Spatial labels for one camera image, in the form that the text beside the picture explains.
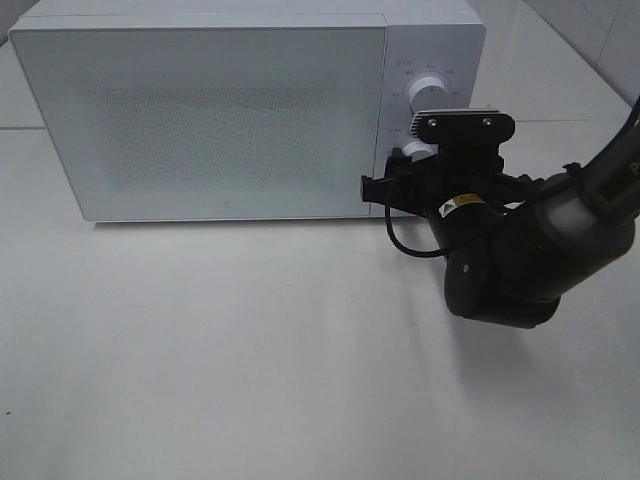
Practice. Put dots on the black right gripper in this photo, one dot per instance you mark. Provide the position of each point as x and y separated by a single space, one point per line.
413 185

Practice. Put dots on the white dial knob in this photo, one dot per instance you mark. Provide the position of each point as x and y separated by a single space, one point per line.
428 92
418 150

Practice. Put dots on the white microwave door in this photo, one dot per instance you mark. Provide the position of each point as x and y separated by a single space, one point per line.
180 125

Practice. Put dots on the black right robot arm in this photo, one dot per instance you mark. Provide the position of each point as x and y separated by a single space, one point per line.
513 245

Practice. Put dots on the white microwave oven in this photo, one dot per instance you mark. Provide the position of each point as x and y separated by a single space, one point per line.
421 37

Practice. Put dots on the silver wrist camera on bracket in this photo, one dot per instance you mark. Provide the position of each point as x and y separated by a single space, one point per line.
469 126

